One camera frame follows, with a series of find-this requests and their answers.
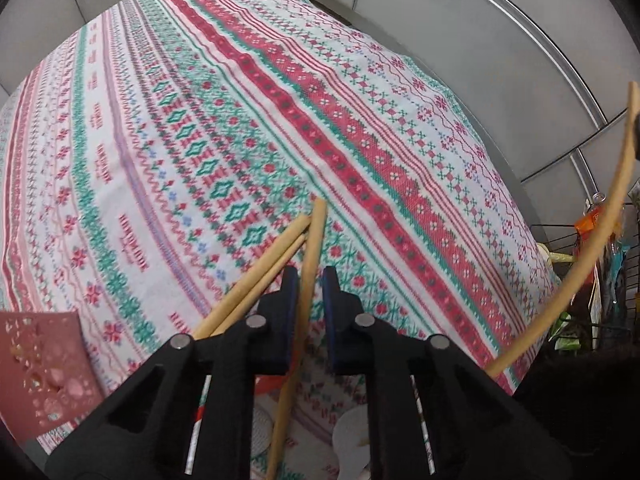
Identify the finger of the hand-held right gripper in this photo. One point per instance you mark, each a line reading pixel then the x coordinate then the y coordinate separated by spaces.
pixel 636 135

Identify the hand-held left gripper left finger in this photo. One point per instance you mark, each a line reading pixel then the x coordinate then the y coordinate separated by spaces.
pixel 291 325

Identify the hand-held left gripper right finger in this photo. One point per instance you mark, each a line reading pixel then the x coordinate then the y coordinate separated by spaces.
pixel 330 330

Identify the wooden chopstick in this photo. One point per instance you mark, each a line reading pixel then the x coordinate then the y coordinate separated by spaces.
pixel 272 272
pixel 312 240
pixel 615 200
pixel 270 256

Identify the pink perforated utensil holder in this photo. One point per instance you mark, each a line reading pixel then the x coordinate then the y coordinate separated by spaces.
pixel 45 370

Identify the orange snack packet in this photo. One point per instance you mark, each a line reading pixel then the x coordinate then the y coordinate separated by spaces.
pixel 587 221

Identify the white spoon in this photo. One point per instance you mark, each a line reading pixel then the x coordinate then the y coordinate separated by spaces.
pixel 350 430

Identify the white mesh strainer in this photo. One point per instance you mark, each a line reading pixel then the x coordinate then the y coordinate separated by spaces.
pixel 262 430

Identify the teal packet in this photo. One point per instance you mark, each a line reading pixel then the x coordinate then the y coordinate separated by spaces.
pixel 620 270

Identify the red green patterned tablecloth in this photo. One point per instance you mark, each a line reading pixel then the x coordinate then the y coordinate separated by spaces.
pixel 250 110

